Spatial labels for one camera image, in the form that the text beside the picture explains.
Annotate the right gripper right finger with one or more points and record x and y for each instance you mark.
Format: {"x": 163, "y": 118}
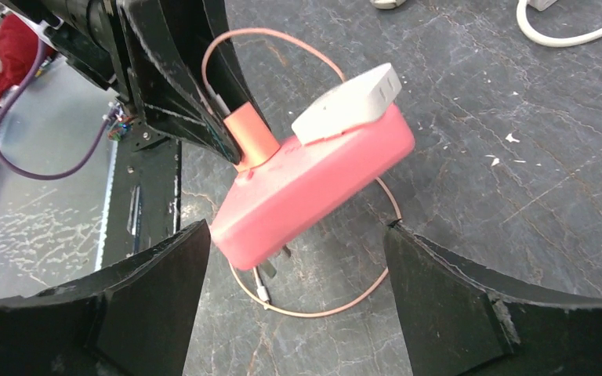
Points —
{"x": 461, "y": 318}

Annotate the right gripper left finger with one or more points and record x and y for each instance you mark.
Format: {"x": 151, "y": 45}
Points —
{"x": 134, "y": 317}

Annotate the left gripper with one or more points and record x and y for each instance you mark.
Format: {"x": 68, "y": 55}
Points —
{"x": 166, "y": 41}

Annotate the orange pink usb charger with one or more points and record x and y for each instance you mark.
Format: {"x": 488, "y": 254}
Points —
{"x": 257, "y": 143}

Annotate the pink square power strip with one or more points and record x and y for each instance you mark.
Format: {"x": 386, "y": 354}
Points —
{"x": 270, "y": 205}

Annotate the white charger plug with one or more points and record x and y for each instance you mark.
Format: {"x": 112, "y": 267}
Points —
{"x": 357, "y": 101}

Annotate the red cloth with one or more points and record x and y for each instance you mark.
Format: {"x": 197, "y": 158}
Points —
{"x": 18, "y": 51}

